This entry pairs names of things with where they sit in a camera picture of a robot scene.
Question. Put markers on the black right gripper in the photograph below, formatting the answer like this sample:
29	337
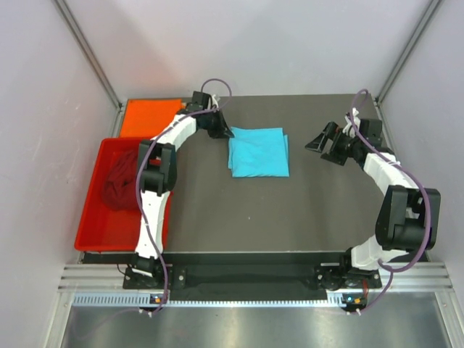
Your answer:
328	133

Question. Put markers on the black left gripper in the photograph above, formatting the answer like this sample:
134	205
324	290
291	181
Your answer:
221	130

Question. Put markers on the light blue t shirt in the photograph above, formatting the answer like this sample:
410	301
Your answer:
260	152

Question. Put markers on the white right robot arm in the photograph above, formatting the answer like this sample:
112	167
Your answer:
406	220

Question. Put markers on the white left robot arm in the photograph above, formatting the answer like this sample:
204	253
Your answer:
156	177

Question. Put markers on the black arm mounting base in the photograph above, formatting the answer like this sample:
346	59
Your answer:
249	276

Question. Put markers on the folded orange t shirt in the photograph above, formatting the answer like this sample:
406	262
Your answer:
146	118

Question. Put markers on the dark red t shirt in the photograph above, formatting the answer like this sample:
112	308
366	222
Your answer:
119	188

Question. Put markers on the red plastic bin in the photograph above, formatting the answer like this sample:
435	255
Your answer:
102	229

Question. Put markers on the right aluminium frame post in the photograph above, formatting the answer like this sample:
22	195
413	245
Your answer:
431	9

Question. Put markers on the aluminium frame post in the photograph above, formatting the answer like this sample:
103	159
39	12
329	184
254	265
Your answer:
66	13
431	9

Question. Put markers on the left aluminium frame post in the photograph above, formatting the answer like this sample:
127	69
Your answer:
66	13

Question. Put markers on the aluminium front frame rail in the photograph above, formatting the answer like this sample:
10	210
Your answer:
422	277

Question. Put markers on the slotted grey cable duct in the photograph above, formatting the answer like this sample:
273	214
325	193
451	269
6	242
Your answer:
150	300

